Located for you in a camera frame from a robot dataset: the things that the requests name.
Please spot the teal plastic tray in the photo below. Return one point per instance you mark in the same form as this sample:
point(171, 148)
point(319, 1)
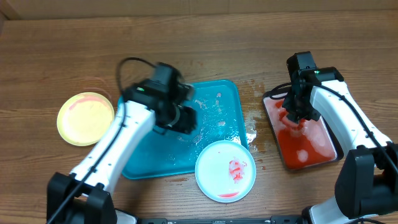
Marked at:
point(219, 117)

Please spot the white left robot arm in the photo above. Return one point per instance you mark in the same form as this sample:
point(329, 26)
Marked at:
point(85, 194)

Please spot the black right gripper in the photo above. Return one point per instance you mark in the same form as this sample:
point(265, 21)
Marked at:
point(289, 105)

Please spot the light blue plate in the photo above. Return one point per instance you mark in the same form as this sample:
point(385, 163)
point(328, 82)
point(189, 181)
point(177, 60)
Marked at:
point(225, 171)

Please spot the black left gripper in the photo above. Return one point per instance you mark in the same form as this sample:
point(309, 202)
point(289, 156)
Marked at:
point(186, 125)

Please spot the yellow plate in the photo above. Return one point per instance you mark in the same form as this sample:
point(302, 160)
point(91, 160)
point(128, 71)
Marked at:
point(84, 118)

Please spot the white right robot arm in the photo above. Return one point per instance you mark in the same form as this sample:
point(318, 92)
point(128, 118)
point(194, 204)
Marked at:
point(367, 183)

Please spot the black tray with red water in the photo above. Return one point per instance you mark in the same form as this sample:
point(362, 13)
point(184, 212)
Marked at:
point(303, 144)

